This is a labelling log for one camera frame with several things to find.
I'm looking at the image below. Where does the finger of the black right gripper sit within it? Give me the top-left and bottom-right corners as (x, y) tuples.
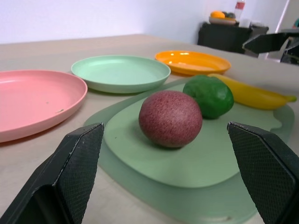
(242, 32), (291, 54)
(281, 36), (299, 64)

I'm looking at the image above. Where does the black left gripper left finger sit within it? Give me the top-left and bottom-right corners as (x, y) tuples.
(0, 122), (105, 224)

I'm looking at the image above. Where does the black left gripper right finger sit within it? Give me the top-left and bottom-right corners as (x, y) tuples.
(227, 121), (299, 224)

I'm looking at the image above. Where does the dark green-grey object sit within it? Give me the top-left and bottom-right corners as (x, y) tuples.
(221, 11), (237, 20)

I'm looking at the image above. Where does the white fruit bowl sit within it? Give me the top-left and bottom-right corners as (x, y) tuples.
(208, 16), (240, 26)

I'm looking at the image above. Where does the orange plate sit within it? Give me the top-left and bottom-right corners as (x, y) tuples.
(154, 50), (232, 77)

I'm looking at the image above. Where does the pink plate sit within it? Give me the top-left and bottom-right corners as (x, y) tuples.
(0, 70), (88, 143)

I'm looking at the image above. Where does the red round fruit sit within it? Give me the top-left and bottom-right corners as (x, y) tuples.
(138, 90), (203, 149)

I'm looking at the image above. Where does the light green plate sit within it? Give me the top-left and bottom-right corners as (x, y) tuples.
(71, 55), (172, 94)

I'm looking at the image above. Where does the clear bottle red label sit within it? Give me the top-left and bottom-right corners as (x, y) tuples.
(234, 0), (246, 21)

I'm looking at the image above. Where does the black cabinet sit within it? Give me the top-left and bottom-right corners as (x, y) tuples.
(197, 21), (270, 55)

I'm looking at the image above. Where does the yellow banana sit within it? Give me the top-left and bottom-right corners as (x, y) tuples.
(207, 73), (298, 110)

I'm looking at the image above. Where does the green cutting board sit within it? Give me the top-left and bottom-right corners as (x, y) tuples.
(83, 77), (295, 224)

